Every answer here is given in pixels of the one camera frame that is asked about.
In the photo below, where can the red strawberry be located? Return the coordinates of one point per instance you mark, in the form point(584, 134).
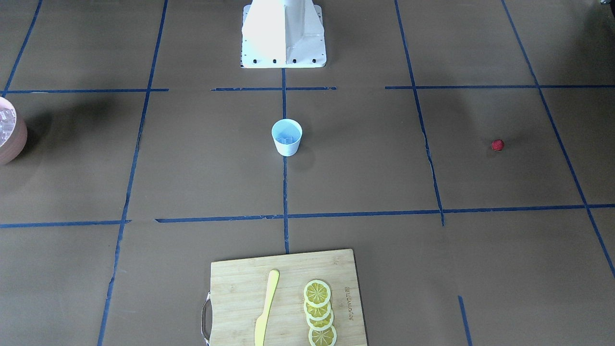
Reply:
point(497, 145)

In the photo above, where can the light blue paper cup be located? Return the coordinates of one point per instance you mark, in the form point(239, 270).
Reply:
point(286, 125)

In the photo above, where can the yellow plastic knife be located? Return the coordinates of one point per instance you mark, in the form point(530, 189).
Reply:
point(262, 321)

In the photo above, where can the wooden cutting board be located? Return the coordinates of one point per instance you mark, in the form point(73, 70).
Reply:
point(236, 298)

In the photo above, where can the pink bowl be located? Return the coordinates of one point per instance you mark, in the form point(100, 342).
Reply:
point(15, 145)

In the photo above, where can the white pedestal column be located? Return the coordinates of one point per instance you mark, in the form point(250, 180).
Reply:
point(282, 34)

